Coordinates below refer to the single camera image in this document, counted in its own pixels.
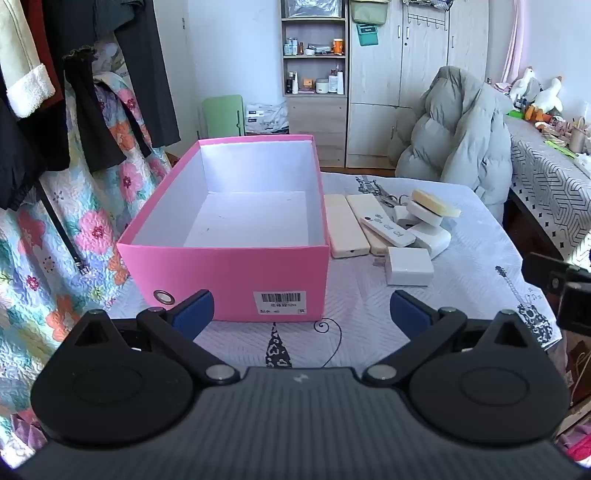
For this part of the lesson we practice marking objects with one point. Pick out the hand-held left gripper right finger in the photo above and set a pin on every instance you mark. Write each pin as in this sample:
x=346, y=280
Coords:
x=408, y=316

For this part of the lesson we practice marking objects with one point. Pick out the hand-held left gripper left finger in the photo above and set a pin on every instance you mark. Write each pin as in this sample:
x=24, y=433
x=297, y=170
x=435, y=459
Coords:
x=196, y=316

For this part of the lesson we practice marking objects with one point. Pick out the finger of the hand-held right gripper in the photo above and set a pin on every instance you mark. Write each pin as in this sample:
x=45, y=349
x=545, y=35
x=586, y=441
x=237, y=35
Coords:
x=575, y=309
x=545, y=270

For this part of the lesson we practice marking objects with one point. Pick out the white square power adapter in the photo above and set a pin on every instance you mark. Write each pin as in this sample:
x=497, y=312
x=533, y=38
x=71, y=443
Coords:
x=411, y=270

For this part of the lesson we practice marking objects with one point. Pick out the pink cardboard box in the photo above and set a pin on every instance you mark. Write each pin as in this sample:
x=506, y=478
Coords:
x=221, y=277

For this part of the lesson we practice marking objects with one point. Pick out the small white remote control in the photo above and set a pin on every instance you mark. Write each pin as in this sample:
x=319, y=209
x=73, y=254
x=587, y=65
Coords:
x=390, y=233

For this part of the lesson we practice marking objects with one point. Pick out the small white plug adapter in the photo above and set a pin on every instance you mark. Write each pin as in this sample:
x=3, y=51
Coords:
x=400, y=214

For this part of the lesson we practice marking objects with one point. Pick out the white round puck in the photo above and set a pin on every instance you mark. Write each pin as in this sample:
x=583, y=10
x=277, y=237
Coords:
x=427, y=216

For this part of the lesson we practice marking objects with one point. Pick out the pinkish cream remote control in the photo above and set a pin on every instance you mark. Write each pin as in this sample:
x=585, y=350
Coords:
x=341, y=226

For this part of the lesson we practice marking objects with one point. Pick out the yellow round disc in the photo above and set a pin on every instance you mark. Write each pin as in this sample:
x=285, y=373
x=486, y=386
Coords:
x=436, y=203

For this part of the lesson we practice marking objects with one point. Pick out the yellowish cream remote control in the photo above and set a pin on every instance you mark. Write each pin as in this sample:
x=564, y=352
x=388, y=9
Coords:
x=362, y=207

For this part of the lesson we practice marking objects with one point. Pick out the bunch of metal keys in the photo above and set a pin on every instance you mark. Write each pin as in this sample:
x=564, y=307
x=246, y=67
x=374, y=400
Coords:
x=392, y=199

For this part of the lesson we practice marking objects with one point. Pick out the white guitar-print bedspread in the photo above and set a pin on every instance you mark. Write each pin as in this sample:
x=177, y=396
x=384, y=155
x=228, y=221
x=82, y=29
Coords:
x=461, y=286

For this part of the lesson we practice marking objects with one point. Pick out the desk with patterned tablecloth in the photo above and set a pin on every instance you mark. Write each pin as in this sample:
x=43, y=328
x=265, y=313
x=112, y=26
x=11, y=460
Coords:
x=545, y=184

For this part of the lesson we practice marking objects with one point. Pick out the metal cup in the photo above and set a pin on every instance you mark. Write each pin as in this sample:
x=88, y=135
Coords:
x=577, y=138

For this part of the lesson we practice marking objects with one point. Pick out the floral quilt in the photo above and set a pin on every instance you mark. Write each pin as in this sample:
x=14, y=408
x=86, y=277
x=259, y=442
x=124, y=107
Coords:
x=92, y=221

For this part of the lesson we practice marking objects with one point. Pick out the grey puffer jacket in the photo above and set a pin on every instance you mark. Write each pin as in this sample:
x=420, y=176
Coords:
x=461, y=138

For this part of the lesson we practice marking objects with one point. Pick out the black belt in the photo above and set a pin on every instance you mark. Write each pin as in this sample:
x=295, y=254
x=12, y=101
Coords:
x=60, y=226

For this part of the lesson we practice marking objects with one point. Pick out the white plush goose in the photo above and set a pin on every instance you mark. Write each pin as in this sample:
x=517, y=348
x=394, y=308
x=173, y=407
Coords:
x=524, y=85
x=549, y=97

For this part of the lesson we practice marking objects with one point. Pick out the green folding table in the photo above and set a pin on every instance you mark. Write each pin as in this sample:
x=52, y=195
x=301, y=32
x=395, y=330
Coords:
x=221, y=115

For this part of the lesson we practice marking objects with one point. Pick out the white plastic bags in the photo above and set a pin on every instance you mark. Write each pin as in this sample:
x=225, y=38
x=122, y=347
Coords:
x=268, y=117

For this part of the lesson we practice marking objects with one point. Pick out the wooden shelf cabinet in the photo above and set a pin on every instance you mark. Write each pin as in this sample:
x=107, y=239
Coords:
x=318, y=120

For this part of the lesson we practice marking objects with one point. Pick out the light wooden wardrobe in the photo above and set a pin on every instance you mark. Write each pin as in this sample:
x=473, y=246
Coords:
x=378, y=92

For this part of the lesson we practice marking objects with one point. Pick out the black ruffled hanging garment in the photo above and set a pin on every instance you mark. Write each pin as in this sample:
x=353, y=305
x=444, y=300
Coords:
x=92, y=115

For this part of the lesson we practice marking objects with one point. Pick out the pink curtain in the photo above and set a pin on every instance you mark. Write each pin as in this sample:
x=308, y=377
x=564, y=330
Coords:
x=517, y=41

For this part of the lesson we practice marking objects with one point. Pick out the white pump bottles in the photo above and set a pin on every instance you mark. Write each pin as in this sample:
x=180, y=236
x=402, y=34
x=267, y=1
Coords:
x=337, y=83

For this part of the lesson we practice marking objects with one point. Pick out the white cosmetic jar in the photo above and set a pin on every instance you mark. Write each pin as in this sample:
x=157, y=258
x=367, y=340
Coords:
x=322, y=86

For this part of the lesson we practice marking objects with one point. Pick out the dark grey hanging coat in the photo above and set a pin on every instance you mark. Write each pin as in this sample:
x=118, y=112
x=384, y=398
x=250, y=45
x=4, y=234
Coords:
x=143, y=55

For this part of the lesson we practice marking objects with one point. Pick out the orange bottle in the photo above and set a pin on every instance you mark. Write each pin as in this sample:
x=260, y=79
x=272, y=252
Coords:
x=338, y=46

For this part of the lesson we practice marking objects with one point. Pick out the teal hanging pouch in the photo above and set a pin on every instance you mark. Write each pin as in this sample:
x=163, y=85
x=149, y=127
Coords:
x=368, y=34

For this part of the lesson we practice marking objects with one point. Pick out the green hanging organizer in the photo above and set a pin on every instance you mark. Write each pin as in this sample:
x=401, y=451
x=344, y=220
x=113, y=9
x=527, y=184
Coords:
x=369, y=11

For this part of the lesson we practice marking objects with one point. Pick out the red hanging garment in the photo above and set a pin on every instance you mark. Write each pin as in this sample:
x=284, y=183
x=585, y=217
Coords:
x=48, y=41

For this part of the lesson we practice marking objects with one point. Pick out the cream coat with fleece cuff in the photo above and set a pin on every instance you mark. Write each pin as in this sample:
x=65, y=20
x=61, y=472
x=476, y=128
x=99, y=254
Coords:
x=18, y=55

